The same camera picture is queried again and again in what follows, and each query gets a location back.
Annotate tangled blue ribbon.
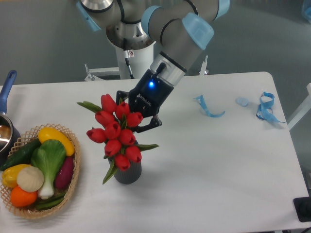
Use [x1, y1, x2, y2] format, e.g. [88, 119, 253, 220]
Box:
[256, 92, 285, 123]

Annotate blue ribbon strip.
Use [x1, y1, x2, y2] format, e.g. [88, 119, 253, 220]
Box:
[194, 95, 225, 118]

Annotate orange fruit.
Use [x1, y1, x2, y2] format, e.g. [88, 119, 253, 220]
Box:
[10, 186, 37, 207]

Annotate white frame at right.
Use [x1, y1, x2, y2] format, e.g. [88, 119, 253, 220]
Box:
[287, 83, 311, 131]

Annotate blue handled saucepan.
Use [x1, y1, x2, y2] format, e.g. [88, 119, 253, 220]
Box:
[0, 70, 20, 165]

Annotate green bean pods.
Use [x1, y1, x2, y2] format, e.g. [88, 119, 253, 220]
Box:
[35, 193, 65, 211]

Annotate woven wicker basket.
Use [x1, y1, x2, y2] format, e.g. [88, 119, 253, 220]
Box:
[0, 124, 81, 219]

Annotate black device at edge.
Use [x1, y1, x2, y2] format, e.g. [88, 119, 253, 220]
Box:
[293, 197, 311, 222]

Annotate dark grey ribbed vase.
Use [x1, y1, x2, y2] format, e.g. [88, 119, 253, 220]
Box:
[114, 152, 142, 184]

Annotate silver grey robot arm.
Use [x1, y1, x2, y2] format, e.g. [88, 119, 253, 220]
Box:
[76, 0, 230, 133]

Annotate green bok choy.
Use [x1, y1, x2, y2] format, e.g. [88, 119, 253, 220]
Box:
[31, 139, 66, 200]

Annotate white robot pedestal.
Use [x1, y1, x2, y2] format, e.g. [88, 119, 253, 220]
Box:
[84, 41, 209, 82]

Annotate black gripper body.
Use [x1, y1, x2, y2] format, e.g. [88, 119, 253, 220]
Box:
[128, 69, 174, 118]

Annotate red tulip bouquet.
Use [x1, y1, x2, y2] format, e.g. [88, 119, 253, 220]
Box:
[77, 94, 158, 184]

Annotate green cucumber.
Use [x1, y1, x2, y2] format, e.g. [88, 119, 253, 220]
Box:
[0, 138, 41, 171]

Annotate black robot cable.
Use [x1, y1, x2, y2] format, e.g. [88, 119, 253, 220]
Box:
[122, 38, 135, 80]

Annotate purple sweet potato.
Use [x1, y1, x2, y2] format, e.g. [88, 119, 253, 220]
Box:
[54, 157, 74, 189]

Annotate yellow bell pepper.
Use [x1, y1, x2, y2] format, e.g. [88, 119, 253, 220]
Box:
[1, 164, 31, 188]

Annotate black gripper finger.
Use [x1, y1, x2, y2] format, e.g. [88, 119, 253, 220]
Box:
[132, 115, 162, 133]
[116, 90, 129, 104]

